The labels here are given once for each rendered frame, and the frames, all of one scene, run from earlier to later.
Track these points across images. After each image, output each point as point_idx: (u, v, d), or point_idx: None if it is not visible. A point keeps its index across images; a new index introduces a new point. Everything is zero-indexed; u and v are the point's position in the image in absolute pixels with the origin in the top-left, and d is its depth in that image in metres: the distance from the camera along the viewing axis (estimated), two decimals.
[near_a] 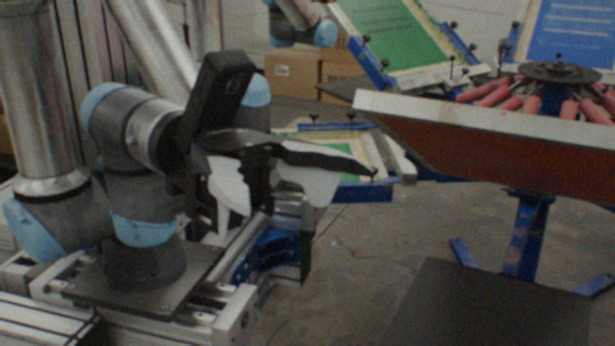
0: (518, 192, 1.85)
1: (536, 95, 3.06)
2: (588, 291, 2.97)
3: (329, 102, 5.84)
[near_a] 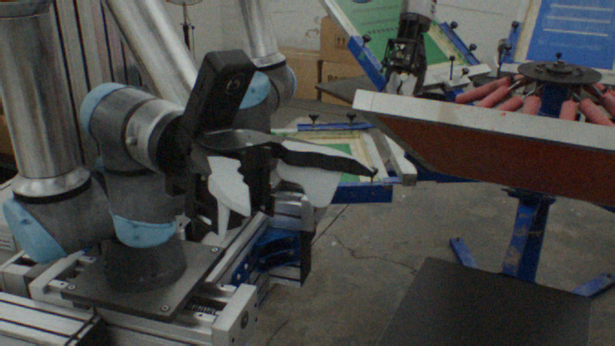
0: (518, 192, 1.85)
1: (536, 95, 3.06)
2: (588, 291, 2.97)
3: (329, 102, 5.84)
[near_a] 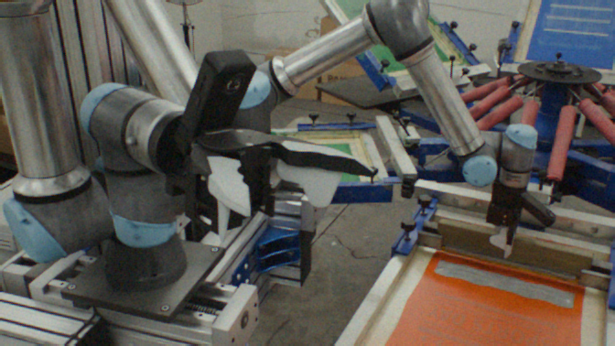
0: None
1: (536, 95, 3.06)
2: None
3: (329, 102, 5.84)
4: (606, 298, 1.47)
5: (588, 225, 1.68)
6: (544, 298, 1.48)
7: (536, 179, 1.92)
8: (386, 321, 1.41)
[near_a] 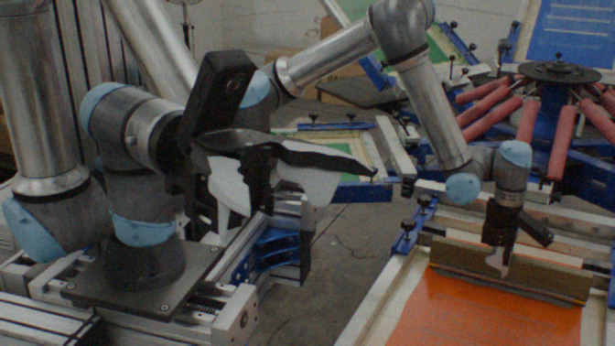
0: None
1: (536, 95, 3.06)
2: None
3: (329, 102, 5.84)
4: (606, 298, 1.47)
5: (588, 225, 1.68)
6: (544, 298, 1.48)
7: (536, 179, 1.91)
8: (386, 321, 1.41)
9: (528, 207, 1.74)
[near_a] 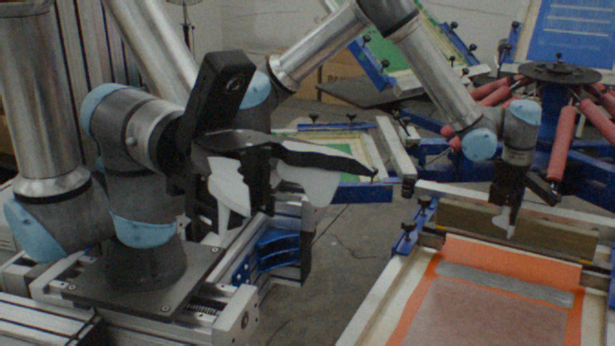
0: None
1: (536, 95, 3.06)
2: None
3: (329, 102, 5.84)
4: (606, 299, 1.47)
5: (588, 225, 1.68)
6: (545, 298, 1.48)
7: None
8: (386, 321, 1.41)
9: (528, 208, 1.74)
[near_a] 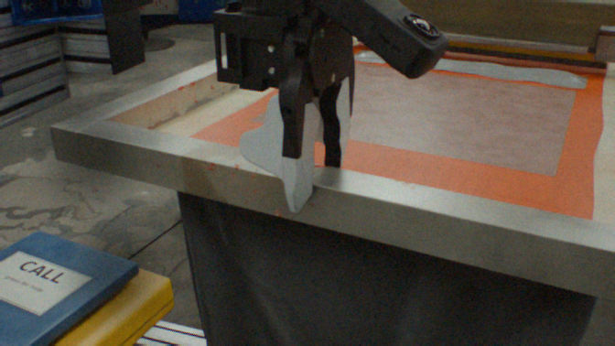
0: None
1: None
2: None
3: None
4: None
5: None
6: (535, 79, 0.83)
7: None
8: (237, 99, 0.75)
9: None
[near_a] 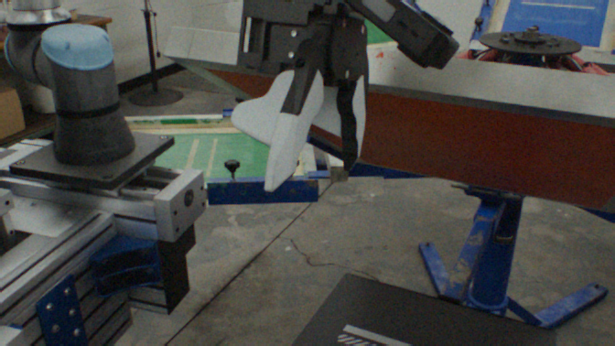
0: (472, 189, 1.46)
1: None
2: (573, 305, 2.58)
3: None
4: None
5: None
6: None
7: None
8: None
9: None
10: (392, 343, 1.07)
